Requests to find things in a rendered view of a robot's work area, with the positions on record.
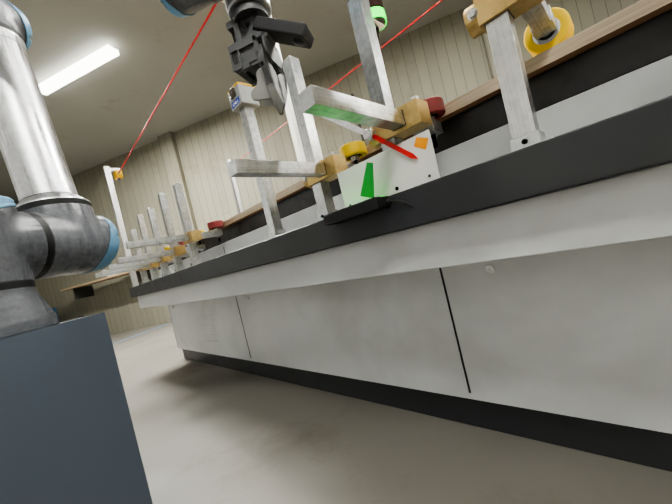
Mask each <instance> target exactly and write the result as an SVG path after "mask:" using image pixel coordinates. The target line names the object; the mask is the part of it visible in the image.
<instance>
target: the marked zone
mask: <svg viewBox="0 0 672 504"><path fill-rule="evenodd" d="M360 196H363V197H368V198H373V197H374V174H373V163H369V162H367V163H366V169H365V174H364V179H363V184H362V189H361V195H360Z"/></svg>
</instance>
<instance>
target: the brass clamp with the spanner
mask: <svg viewBox="0 0 672 504"><path fill-rule="evenodd" d="M397 109H398V110H401V111H402V113H403V117H404V121H405V125H404V126H402V127H400V128H398V129H396V130H394V131H393V130H388V129H383V128H377V127H371V129H374V130H375V131H376V135H378V136H380V137H382V138H384V139H386V140H390V139H391V138H393V137H395V138H401V139H404V138H406V137H408V136H410V135H412V134H414V133H416V132H418V131H420V130H422V129H424V128H426V127H428V126H430V125H432V120H431V116H430V112H429V107H428V103H427V102H426V101H424V100H421V99H418V98H414V99H412V100H411V101H409V102H407V103H405V104H404V105H402V106H400V107H399V108H397ZM369 143H370V145H371V146H372V147H373V148H375V149H378V148H380V147H382V146H381V144H382V143H380V142H379V141H377V140H375V139H374V140H373V141H369Z"/></svg>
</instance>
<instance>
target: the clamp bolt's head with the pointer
mask: <svg viewBox="0 0 672 504"><path fill-rule="evenodd" d="M373 130H374V129H373ZM374 133H375V135H374V138H373V139H372V140H371V141H373V140H374V139H375V140H377V141H379V142H380V143H382V144H384V145H386V146H388V147H390V148H392V149H394V150H396V151H398V152H400V153H402V154H404V155H406V156H407V157H409V158H411V159H418V158H417V157H416V156H415V154H413V153H411V152H409V151H407V150H405V149H403V148H401V147H399V146H397V145H395V144H393V143H391V142H389V141H388V140H386V139H384V138H382V137H380V136H378V135H376V131H375V130H374ZM370 136H371V132H370V130H366V131H365V132H364V137H365V139H369V138H370Z"/></svg>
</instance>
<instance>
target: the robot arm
mask: <svg viewBox="0 0 672 504"><path fill-rule="evenodd" d="M159 1H160V2H161V3H163V5H164V6H165V8H166V9H167V10H168V11H169V12H170V13H171V14H173V15H174V16H176V17H179V18H184V17H187V16H193V15H195V14H196V13H197V12H199V11H201V10H203V9H205V8H208V7H210V6H212V5H214V4H217V3H219V2H221V1H223V0H159ZM224 2H225V6H226V10H227V14H228V17H229V20H230V21H229V22H227V23H226V27H227V30H228V31H229V32H230V33H231V34H232V36H233V40H234V44H232V45H230V46H228V47H227V48H228V52H229V56H230V60H231V64H232V68H233V72H234V73H235V72H236V73H237V74H238V75H239V76H241V77H242V78H243V79H245V80H246V81H247V82H249V83H250V84H251V85H252V86H253V87H254V86H255V88H254V89H253V90H252V92H251V97H252V99H253V100H254V101H261V105H262V106H263V107H271V106H275V107H276V109H277V111H278V113H279V115H283V114H284V111H285V106H286V102H287V95H288V91H287V81H286V76H285V73H284V70H283V63H282V60H281V57H280V54H279V51H278V49H277V48H276V47H275V45H276V43H279V44H285V45H290V46H296V47H302V48H307V49H310V48H311V47H312V44H313V41H314V37H313V35H312V33H311V31H310V29H309V28H308V26H307V24H306V23H301V22H295V21H288V20H282V19H276V18H270V17H271V14H272V9H271V5H270V0H224ZM30 37H32V29H31V26H30V23H29V21H28V19H27V18H26V16H25V15H24V14H23V13H22V12H21V11H20V10H19V9H18V8H17V7H15V6H14V5H12V4H11V3H10V2H9V1H7V0H0V150H1V152H2V155H3V158H4V161H5V163H6V166H7V169H8V172H9V175H10V177H11V180H12V183H13V186H14V189H15V191H16V194H17V197H18V200H19V203H18V204H17V205H16V203H14V201H13V200H12V199H11V198H9V197H6V196H1V195H0V339H2V338H6V337H10V336H14V335H18V334H22V333H25V332H29V331H33V330H37V329H40V328H44V327H48V326H52V325H55V324H58V323H59V321H58V317H57V314H56V313H55V312H54V310H53V309H52V308H51V307H50V306H49V305H48V303H47V302H46V301H45V300H44V299H43V298H42V296H41V295H40V294H39V293H38V291H37V288H36V284H35V280H36V279H44V278H52V277H60V276H68V275H76V274H87V273H90V272H94V271H98V270H101V269H104V268H105V267H107V266H108V265H109V264H111V262H112V260H113V259H115V257H116V255H117V253H118V250H119V243H120V240H119V236H118V235H117V234H118V231H117V228H116V227H115V225H114V224H113V223H112V222H111V221H110V220H109V219H107V218H104V217H102V216H96V215H95V213H94V210H93V207H92V204H91V202H90V201H89V200H87V199H85V198H83V197H81V196H79V195H78V193H77V190H76V187H75V185H74V182H73V179H72V176H71V173H70V171H69V168H68V165H67V162H66V160H65V157H64V154H63V151H62V149H61V146H60V143H59V140H58V137H57V135H56V132H55V129H54V126H53V124H52V121H51V118H50V115H49V112H48V110H47V107H46V104H45V101H44V99H43V96H42V93H41V90H40V88H39V85H38V82H37V79H36V76H35V74H34V71H33V68H32V65H31V63H30V60H29V57H28V54H27V50H28V49H29V48H30V46H31V43H32V40H31V39H30Z"/></svg>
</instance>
